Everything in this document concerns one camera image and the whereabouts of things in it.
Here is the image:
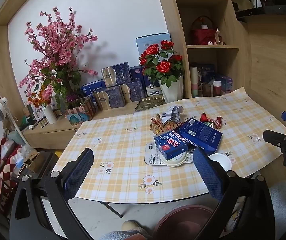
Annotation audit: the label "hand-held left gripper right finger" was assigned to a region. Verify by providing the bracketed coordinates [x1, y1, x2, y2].
[192, 147, 276, 240]

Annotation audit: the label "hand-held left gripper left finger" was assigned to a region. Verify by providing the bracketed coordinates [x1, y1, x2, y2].
[9, 148, 95, 240]

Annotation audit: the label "white small dish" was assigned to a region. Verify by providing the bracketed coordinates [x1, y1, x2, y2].
[208, 153, 232, 172]

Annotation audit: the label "blue white carton box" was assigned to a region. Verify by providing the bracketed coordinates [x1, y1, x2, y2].
[154, 127, 195, 161]

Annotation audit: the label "maroon plastic bin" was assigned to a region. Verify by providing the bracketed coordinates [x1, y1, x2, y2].
[153, 205, 223, 240]

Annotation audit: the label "red metallic wrapper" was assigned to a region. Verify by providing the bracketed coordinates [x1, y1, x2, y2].
[200, 112, 224, 130]

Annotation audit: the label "white labelled plastic tray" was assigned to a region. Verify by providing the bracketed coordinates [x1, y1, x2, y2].
[145, 142, 196, 166]

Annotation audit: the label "person's grey fluffy right leg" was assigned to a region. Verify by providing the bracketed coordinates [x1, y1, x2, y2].
[268, 180, 286, 240]

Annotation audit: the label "person's grey fluffy leg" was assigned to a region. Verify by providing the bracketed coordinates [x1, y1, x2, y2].
[268, 180, 286, 240]
[100, 230, 153, 240]

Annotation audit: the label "yellow checked floral tablecloth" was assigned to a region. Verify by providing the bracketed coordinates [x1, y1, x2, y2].
[50, 87, 286, 202]

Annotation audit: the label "woven basket with teal shells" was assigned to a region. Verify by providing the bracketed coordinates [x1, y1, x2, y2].
[64, 96, 96, 126]

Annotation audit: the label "row of small brown bottles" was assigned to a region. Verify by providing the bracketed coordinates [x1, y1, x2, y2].
[30, 116, 49, 129]

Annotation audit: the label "white ribbed vase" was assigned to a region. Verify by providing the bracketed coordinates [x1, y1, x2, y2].
[44, 104, 58, 125]

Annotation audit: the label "crumpled brown red paper bag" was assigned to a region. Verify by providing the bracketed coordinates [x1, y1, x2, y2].
[150, 115, 183, 134]

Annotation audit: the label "crumpled grey paper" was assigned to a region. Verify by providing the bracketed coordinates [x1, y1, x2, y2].
[161, 105, 185, 123]

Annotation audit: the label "small blue box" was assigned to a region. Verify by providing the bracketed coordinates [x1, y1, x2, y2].
[218, 75, 233, 94]

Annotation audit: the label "red white checked blanket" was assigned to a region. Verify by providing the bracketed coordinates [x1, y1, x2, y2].
[0, 137, 23, 205]

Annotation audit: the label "beige fluffy slipper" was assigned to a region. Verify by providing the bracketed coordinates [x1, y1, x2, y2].
[122, 220, 146, 233]

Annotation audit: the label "purple artificial flowers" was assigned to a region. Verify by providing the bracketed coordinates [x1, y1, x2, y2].
[65, 94, 83, 104]

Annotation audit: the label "red paper cup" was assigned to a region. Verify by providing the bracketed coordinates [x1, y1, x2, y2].
[212, 80, 221, 96]

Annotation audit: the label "person's grey fluffy left leg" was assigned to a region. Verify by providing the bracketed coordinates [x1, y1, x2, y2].
[100, 230, 153, 240]

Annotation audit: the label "blue gold gift box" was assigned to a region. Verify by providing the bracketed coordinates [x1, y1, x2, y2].
[93, 86, 126, 110]
[101, 62, 131, 88]
[120, 81, 145, 103]

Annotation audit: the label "orange artificial flowers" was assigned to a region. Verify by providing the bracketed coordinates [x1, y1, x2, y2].
[28, 90, 53, 108]

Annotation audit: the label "blue flat carton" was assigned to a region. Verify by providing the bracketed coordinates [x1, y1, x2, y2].
[80, 79, 107, 97]

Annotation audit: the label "white paper bag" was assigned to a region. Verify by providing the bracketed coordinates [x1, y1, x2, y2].
[157, 76, 184, 103]

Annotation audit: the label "gold leaf dish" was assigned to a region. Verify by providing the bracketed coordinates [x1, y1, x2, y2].
[135, 96, 166, 111]

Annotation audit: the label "dark blue shelf box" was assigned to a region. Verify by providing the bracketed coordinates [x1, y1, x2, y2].
[198, 64, 215, 83]

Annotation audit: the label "stack of pastel cups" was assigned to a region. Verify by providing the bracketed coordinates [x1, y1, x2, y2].
[189, 66, 200, 98]

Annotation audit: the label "small glass bottle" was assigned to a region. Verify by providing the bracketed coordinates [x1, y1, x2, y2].
[214, 28, 224, 45]

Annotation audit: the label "dark blue upright box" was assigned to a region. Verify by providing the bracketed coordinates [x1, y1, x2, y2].
[129, 66, 143, 83]

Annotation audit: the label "red rose bouquet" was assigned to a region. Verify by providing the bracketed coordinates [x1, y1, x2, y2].
[139, 40, 185, 88]

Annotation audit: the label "pink blossom branches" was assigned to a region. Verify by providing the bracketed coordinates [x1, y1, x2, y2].
[19, 6, 98, 105]

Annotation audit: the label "large light blue box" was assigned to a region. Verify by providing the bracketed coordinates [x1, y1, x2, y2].
[135, 33, 172, 67]

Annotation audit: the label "red basket with handle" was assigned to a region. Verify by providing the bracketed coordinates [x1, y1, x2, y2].
[191, 16, 217, 45]

